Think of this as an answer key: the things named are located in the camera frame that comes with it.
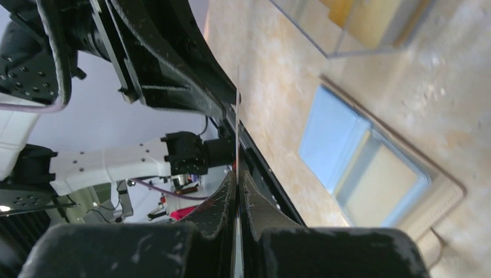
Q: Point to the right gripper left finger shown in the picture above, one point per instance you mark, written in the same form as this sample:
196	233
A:
199	245

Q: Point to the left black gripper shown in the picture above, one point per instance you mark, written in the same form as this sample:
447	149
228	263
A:
170	63

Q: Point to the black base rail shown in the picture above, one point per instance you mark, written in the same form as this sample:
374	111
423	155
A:
264	177

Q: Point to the clear plastic card box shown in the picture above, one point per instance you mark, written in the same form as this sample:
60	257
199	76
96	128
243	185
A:
340	29

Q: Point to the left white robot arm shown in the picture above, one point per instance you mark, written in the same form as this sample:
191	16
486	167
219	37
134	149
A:
33	177

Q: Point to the yellow card stack in box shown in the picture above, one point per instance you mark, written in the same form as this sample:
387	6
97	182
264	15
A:
378	23

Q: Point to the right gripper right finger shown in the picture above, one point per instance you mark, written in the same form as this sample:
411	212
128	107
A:
277	246

